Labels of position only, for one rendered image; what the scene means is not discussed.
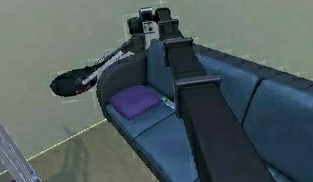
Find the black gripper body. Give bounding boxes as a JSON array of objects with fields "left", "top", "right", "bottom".
[{"left": 126, "top": 15, "right": 147, "bottom": 55}]

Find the blue sofa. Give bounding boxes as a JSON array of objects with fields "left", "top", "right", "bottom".
[{"left": 90, "top": 17, "right": 313, "bottom": 182}]

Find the white remote control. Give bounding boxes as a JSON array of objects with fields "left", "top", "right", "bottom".
[{"left": 159, "top": 94, "right": 177, "bottom": 112}]

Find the purple cushion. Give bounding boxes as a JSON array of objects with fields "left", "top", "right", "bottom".
[{"left": 106, "top": 80, "right": 166, "bottom": 124}]

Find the white laptop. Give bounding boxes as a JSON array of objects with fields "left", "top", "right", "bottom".
[{"left": 0, "top": 89, "right": 61, "bottom": 182}]

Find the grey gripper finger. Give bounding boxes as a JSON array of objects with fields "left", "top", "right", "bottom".
[
  {"left": 82, "top": 39, "right": 137, "bottom": 72},
  {"left": 77, "top": 47, "right": 135, "bottom": 87}
]

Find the black pan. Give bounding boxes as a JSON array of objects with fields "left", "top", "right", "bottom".
[{"left": 47, "top": 65, "right": 99, "bottom": 100}]

